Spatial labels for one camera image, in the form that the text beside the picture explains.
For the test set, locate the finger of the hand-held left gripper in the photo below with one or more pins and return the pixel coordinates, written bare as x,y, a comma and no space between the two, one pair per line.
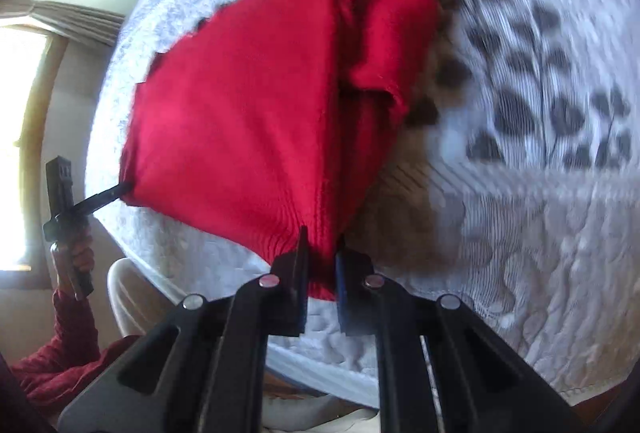
102,199

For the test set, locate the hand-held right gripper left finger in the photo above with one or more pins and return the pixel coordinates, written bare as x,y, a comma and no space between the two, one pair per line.
292,293

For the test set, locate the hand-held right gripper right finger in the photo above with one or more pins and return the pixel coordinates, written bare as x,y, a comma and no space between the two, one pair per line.
350,303

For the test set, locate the red knitted sweater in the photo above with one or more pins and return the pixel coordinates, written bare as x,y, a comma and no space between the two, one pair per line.
240,113

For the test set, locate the person's left forearm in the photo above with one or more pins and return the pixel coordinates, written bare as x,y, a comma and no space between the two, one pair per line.
70,343

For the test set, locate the person's left hand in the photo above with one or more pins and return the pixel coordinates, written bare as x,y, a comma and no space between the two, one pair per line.
86,255

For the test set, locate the window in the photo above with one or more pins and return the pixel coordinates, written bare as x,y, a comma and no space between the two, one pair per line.
22,138

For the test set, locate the person's left leg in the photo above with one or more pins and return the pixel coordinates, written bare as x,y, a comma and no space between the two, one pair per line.
130,298

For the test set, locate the grey curtain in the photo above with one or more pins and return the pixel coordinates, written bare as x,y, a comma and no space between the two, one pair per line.
65,18

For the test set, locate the light blue patterned quilt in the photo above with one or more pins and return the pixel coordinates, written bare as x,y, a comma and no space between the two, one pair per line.
525,238

